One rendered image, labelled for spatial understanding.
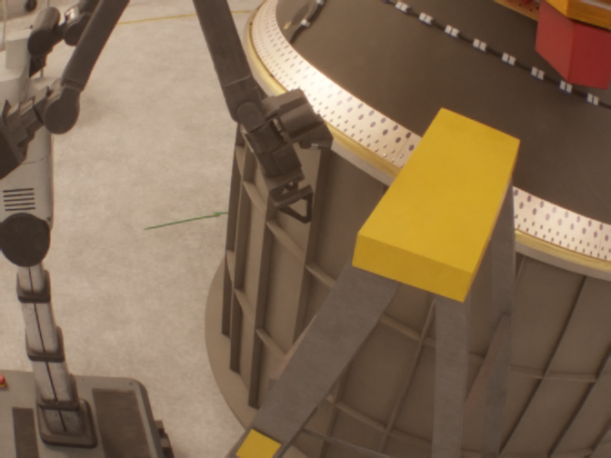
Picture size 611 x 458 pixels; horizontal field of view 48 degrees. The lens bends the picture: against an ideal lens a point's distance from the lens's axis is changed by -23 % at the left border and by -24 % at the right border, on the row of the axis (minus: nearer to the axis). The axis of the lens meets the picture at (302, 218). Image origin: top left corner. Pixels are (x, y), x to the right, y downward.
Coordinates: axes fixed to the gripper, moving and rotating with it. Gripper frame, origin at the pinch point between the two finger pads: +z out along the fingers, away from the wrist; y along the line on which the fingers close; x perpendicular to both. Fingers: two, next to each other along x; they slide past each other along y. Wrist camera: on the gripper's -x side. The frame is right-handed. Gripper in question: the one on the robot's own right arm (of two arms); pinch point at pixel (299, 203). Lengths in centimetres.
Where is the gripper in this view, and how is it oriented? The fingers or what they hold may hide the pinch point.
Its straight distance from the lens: 159.7
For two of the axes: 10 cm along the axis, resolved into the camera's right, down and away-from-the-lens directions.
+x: -8.9, 4.5, 0.5
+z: 3.8, 6.9, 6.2
